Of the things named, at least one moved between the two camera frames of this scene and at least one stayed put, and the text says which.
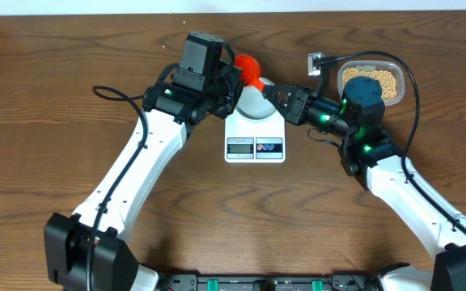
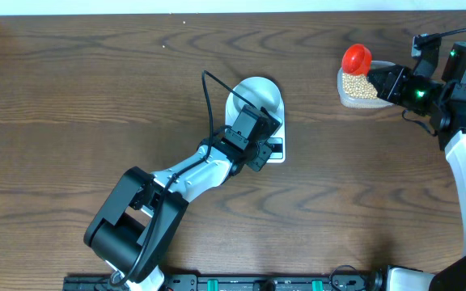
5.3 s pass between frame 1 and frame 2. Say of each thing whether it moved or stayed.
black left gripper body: moved
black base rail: stayed
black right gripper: moved
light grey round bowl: stayed
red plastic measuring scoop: moved
